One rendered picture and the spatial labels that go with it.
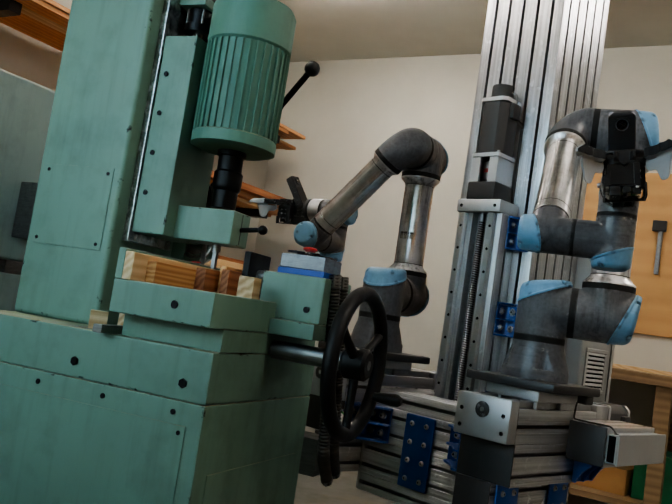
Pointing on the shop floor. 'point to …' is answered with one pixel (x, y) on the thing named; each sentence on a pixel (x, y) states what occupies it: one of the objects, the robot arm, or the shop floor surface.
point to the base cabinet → (141, 445)
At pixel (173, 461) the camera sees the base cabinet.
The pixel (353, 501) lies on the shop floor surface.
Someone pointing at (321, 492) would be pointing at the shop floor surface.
